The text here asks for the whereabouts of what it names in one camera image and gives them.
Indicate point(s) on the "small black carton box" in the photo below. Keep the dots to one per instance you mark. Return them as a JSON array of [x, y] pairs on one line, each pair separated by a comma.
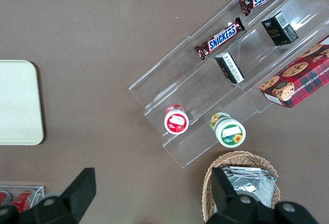
[[230, 68], [278, 28]]

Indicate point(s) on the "clear acrylic stepped shelf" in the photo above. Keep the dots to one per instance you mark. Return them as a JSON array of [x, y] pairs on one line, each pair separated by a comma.
[[167, 90]]

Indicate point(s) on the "red tartan cookie box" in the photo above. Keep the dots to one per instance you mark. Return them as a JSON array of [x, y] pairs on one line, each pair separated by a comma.
[[298, 80]]

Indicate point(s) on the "green lid yogurt cup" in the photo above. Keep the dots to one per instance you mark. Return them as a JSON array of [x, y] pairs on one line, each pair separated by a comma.
[[230, 132]]

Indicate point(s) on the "aluminium foil container stack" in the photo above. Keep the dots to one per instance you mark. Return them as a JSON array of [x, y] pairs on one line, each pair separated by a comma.
[[252, 183]]

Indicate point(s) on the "clear acrylic bottle rack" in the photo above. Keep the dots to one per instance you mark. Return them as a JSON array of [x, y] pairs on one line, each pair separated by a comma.
[[38, 190]]

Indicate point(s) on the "red cola bottle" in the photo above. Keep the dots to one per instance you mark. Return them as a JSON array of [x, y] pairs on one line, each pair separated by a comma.
[[21, 199], [3, 198]]

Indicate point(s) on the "red lid yogurt cup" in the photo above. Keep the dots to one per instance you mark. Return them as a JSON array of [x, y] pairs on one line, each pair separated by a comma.
[[176, 122]]

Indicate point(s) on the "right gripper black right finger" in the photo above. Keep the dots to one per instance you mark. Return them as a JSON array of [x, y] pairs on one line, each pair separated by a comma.
[[231, 208]]

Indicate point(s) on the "cream plastic serving tray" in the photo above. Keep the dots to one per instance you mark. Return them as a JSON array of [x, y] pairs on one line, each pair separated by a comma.
[[18, 100]]

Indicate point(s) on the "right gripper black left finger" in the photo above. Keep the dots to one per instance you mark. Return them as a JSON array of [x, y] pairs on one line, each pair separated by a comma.
[[74, 195]]

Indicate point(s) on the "wicker basket holding foil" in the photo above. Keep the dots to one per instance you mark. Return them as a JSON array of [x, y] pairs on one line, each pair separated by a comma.
[[244, 157]]

